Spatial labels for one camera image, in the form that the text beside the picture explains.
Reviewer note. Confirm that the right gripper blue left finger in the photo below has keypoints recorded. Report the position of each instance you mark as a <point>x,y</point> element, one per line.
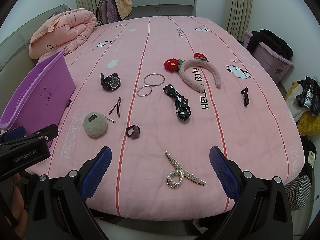
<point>93,171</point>

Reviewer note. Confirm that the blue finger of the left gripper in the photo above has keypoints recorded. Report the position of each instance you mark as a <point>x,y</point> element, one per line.
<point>47,133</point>
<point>14,134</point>

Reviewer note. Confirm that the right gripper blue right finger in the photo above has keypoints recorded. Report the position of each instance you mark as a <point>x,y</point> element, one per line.
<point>227,172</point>

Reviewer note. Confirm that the grey fuzzy round puff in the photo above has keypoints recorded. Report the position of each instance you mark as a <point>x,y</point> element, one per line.
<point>96,124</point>

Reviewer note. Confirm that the pearl hair claw clip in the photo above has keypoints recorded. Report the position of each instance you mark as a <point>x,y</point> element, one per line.
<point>175,178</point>

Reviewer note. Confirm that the dark red hair clip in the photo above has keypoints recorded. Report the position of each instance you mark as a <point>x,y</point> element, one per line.
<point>117,107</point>

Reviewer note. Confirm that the black wrist watch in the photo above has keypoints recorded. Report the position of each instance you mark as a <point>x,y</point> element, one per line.
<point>111,82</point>

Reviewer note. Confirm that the person left hand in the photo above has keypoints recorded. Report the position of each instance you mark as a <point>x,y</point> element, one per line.
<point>17,208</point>

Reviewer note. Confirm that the purple plastic basin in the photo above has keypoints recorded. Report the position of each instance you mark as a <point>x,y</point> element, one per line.
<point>41,98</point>

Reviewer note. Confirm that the houndstooth fabric item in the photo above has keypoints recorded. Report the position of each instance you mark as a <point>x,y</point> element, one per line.
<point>298,192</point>

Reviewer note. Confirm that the grey bed headboard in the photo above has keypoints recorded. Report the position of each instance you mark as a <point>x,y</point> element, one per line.
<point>15,60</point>

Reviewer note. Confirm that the pink bed sheet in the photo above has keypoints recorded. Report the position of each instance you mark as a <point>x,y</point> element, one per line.
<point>186,86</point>

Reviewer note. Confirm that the yellow clothes pile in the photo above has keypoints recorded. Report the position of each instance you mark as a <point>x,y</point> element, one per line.
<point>307,124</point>

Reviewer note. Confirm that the folded pink quilt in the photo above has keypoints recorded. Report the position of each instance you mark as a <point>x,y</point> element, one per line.
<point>67,30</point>

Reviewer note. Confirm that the black plastic bag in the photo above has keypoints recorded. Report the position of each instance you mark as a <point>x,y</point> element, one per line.
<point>309,97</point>

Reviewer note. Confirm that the pink storage box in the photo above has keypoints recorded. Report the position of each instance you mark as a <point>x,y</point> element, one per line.
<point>275,65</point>

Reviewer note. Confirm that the chair with draped clothes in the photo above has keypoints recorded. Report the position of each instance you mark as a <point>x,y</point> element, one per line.
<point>110,11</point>

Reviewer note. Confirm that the black clothes on box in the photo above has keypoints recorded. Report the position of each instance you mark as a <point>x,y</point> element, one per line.
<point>277,44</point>

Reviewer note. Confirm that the right beige curtain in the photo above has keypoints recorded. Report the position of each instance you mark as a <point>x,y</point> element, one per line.
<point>237,17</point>

